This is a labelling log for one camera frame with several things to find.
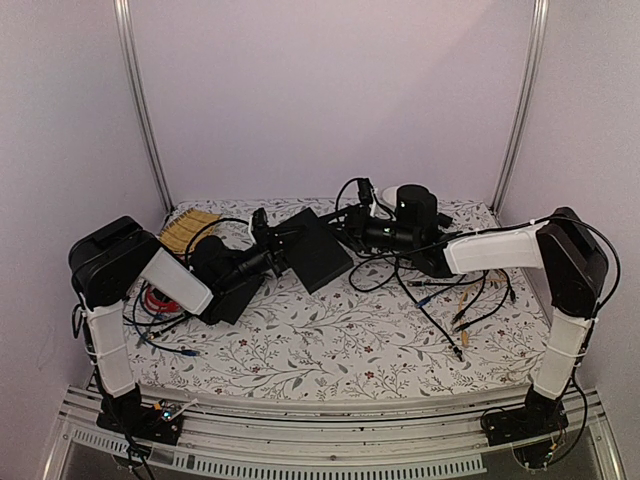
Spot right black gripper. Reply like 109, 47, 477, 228
318, 205, 419, 254

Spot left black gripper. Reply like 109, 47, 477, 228
219, 224, 311, 294

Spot blue ethernet cable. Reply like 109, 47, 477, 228
415, 284, 451, 309

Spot black TP-Link network switch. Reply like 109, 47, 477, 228
276, 208, 353, 294

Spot yellow ethernet cable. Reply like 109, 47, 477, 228
457, 272, 506, 347

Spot black ethernet cable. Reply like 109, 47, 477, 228
324, 177, 519, 364

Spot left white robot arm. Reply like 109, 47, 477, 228
68, 210, 304, 445

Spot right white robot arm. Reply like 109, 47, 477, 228
334, 178, 621, 446

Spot white bowl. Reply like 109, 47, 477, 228
381, 186, 399, 209

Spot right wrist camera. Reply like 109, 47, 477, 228
356, 177, 376, 216

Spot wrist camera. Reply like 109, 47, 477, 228
356, 177, 376, 216
248, 208, 269, 245

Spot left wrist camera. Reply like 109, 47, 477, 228
248, 208, 269, 245

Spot red ethernet cables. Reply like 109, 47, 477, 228
142, 282, 184, 314

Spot aluminium front rail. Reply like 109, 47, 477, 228
44, 384, 621, 480

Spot right aluminium frame post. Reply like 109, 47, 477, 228
490, 0, 550, 216

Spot aluminium frame post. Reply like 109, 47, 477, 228
490, 0, 550, 216
113, 0, 174, 213

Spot left aluminium frame post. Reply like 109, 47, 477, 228
113, 0, 174, 213

